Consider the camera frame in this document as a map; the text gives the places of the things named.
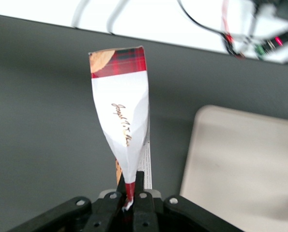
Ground grey table mat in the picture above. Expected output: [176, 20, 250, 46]
[0, 12, 288, 232]

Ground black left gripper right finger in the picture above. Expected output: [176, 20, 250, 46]
[131, 170, 243, 232]

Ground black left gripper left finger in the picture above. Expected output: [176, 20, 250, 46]
[9, 174, 128, 232]

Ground red tartan cookie box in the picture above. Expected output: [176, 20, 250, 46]
[88, 45, 154, 214]

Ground white cable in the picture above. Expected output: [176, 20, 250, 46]
[72, 0, 92, 29]
[106, 0, 126, 35]

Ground cream plastic tray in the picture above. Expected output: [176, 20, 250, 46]
[179, 104, 288, 232]

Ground electronics box with red light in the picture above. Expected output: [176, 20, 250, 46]
[220, 0, 288, 65]

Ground black cable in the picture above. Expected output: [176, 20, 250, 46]
[177, 0, 231, 36]

